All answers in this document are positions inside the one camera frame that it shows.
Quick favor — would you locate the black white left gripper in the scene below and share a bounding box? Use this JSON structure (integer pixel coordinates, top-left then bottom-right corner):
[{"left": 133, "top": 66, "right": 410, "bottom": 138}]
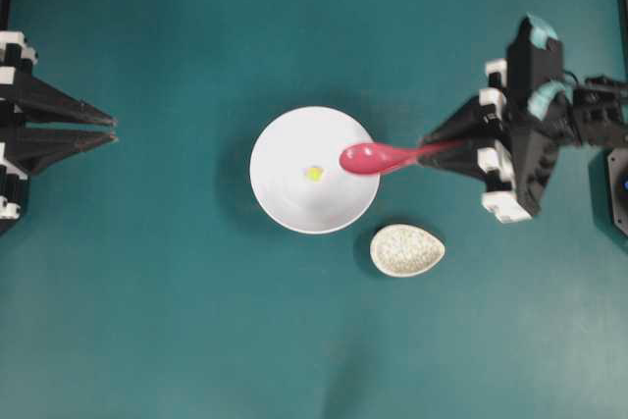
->
[{"left": 1, "top": 30, "right": 117, "bottom": 235}]

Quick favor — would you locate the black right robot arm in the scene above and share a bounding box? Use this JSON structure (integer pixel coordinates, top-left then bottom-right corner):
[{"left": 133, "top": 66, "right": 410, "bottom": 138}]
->
[{"left": 418, "top": 15, "right": 627, "bottom": 223}]

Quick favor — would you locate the pink plastic soup spoon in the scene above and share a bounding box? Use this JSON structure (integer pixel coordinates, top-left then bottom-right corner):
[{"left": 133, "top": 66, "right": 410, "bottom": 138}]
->
[{"left": 338, "top": 140, "right": 464, "bottom": 176}]

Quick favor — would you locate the yellow hexagonal prism block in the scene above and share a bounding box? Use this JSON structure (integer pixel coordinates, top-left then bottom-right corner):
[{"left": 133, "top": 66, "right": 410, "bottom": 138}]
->
[{"left": 305, "top": 166, "right": 325, "bottom": 182}]

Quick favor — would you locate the white round bowl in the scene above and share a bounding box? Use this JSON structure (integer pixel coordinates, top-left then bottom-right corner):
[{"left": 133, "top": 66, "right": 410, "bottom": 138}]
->
[{"left": 249, "top": 106, "right": 380, "bottom": 235}]

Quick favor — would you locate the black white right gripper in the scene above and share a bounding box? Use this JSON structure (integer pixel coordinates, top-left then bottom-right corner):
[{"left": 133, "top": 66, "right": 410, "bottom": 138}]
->
[{"left": 419, "top": 14, "right": 564, "bottom": 223}]

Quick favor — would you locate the speckled ceramic spoon rest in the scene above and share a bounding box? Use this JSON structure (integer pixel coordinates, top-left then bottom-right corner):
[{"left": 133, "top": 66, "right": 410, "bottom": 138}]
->
[{"left": 370, "top": 224, "right": 445, "bottom": 278}]

